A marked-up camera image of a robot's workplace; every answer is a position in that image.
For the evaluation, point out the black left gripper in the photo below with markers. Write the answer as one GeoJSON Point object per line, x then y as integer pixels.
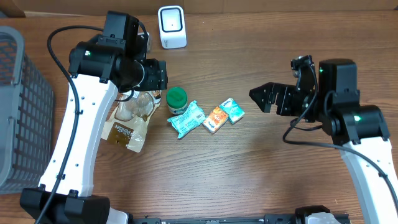
{"type": "Point", "coordinates": [158, 78]}

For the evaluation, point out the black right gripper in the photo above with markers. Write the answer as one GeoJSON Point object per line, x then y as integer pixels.
{"type": "Point", "coordinates": [267, 98]}

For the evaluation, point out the green lid white jar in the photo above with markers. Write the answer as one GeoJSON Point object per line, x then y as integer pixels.
{"type": "Point", "coordinates": [176, 99]}

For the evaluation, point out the teal tissue pack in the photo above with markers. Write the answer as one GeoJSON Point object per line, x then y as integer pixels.
{"type": "Point", "coordinates": [233, 110]}

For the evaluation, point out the orange tissue pack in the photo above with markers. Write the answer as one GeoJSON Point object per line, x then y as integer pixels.
{"type": "Point", "coordinates": [215, 120]}

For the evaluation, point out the teal wet wipes pack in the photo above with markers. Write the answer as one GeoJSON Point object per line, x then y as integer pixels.
{"type": "Point", "coordinates": [189, 120]}

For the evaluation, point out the clear beige snack bag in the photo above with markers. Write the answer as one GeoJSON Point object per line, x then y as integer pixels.
{"type": "Point", "coordinates": [127, 126]}

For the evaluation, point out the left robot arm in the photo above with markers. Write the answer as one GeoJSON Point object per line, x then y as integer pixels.
{"type": "Point", "coordinates": [112, 62]}

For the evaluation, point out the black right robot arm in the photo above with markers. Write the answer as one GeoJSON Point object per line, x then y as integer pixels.
{"type": "Point", "coordinates": [329, 95]}

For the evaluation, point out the grey plastic mesh basket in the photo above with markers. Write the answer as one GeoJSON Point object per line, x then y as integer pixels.
{"type": "Point", "coordinates": [27, 110]}

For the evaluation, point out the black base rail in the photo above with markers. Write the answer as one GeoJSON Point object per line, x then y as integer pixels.
{"type": "Point", "coordinates": [308, 214]}

